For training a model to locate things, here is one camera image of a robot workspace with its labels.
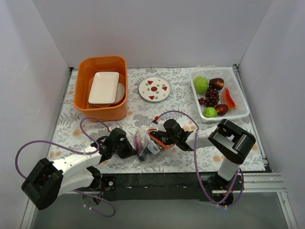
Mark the clear orange zip top bag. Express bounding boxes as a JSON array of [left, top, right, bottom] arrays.
[[143, 127, 175, 155]]

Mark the fake green lime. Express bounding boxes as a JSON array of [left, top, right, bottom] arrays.
[[203, 107, 218, 118]]

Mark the fake red grape bunch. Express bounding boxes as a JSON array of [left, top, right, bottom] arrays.
[[198, 86, 220, 107]]

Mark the fake purple plum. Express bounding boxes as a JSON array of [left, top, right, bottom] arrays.
[[215, 104, 229, 116]]

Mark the fake green cabbage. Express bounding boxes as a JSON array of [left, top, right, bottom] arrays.
[[193, 76, 209, 94]]

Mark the fake watermelon slice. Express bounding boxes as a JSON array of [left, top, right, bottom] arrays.
[[222, 87, 237, 110]]

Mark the fake dark red plum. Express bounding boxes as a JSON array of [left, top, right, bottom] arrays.
[[209, 78, 224, 91]]

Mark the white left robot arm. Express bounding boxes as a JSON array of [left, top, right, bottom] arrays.
[[21, 128, 136, 210]]

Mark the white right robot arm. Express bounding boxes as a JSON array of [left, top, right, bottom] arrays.
[[145, 119, 256, 190]]

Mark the round watermelon pattern plate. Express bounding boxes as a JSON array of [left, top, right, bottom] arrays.
[[138, 76, 171, 103]]

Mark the beige round dish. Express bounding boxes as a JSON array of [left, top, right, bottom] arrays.
[[114, 83, 125, 104]]

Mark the white rectangular plate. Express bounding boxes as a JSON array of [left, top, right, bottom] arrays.
[[88, 72, 119, 104]]

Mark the orange plastic tub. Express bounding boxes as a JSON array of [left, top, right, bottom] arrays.
[[74, 55, 128, 122]]

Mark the white plastic mesh basket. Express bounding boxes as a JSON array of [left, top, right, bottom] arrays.
[[189, 66, 250, 123]]

